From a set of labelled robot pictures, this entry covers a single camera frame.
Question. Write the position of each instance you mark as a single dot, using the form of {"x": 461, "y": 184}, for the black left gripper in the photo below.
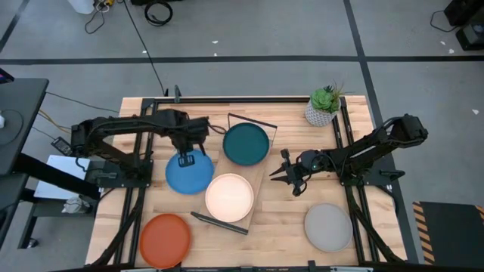
{"x": 191, "y": 132}

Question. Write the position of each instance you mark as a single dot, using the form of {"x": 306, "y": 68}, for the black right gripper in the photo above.
{"x": 306, "y": 164}

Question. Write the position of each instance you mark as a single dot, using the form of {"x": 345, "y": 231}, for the blue plate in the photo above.
{"x": 189, "y": 179}

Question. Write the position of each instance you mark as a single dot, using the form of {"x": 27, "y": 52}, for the dark teal plate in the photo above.
{"x": 246, "y": 143}

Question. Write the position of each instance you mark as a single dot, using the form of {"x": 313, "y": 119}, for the peach cream plate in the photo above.
{"x": 229, "y": 197}

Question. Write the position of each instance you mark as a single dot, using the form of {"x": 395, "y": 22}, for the grey plate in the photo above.
{"x": 328, "y": 227}

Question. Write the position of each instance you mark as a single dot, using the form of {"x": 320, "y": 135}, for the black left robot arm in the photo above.
{"x": 125, "y": 124}

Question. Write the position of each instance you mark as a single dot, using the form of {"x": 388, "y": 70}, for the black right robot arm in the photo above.
{"x": 363, "y": 151}

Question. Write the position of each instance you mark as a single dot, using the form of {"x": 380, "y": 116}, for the succulent in white pot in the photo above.
{"x": 319, "y": 115}

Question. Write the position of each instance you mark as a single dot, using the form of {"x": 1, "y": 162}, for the orange plate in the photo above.
{"x": 165, "y": 242}

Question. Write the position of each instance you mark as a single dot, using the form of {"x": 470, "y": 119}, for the crumpled grey plastic bag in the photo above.
{"x": 75, "y": 205}

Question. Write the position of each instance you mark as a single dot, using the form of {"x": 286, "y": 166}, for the black power adapter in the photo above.
{"x": 61, "y": 145}

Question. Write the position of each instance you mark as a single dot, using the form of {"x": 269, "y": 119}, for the white board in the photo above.
{"x": 49, "y": 189}

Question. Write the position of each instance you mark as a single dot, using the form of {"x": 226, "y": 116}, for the black desk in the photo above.
{"x": 22, "y": 113}

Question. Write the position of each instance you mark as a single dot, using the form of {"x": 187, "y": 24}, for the black hazard striped platform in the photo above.
{"x": 453, "y": 234}

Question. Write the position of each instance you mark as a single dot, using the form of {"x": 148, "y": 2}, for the white container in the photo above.
{"x": 81, "y": 5}

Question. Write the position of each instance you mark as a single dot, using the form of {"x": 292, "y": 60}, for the dark screen device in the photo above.
{"x": 4, "y": 76}

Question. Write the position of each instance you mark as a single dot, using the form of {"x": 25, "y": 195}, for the black equipment case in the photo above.
{"x": 469, "y": 34}

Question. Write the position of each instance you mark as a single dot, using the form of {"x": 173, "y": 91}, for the wooden shelf black metal frame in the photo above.
{"x": 258, "y": 177}

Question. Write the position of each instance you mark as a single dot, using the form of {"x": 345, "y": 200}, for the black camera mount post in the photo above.
{"x": 177, "y": 94}

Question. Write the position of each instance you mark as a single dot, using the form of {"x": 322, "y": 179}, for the black aluminium rig frame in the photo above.
{"x": 227, "y": 100}

